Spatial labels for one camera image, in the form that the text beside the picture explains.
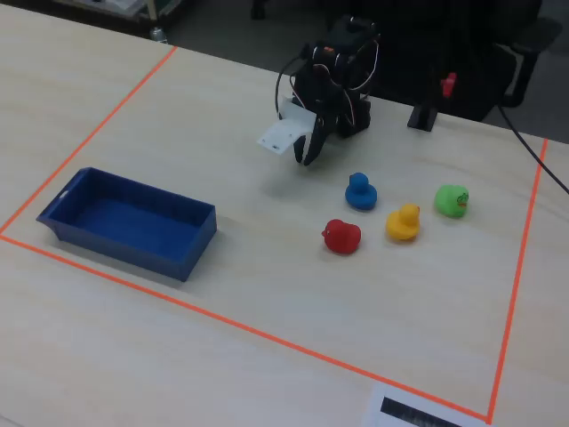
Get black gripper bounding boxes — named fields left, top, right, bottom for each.
left=293, top=64, right=353, bottom=168

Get yellow rubber duck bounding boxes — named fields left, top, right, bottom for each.
left=385, top=203, right=421, bottom=244

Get blue rubber duck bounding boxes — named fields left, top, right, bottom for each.
left=344, top=172, right=379, bottom=212

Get red rubber duck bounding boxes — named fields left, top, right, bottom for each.
left=320, top=218, right=363, bottom=256

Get green rubber duck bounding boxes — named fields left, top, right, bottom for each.
left=434, top=184, right=470, bottom=220

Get blue plastic box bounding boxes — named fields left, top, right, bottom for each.
left=36, top=166, right=219, bottom=283

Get black office chair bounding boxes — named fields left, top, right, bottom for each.
left=437, top=0, right=564, bottom=124

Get background shelf cart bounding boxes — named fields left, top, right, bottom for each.
left=52, top=0, right=190, bottom=44

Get orange tape border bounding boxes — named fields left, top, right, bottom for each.
left=0, top=44, right=549, bottom=426

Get white paper with black bar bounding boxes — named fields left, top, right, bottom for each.
left=361, top=383, right=490, bottom=427

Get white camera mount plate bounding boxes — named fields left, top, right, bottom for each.
left=256, top=95, right=317, bottom=157

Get black clamp with red handle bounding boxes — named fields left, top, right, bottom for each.
left=406, top=70, right=458, bottom=133

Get black cable on table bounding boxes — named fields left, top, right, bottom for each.
left=496, top=100, right=569, bottom=196

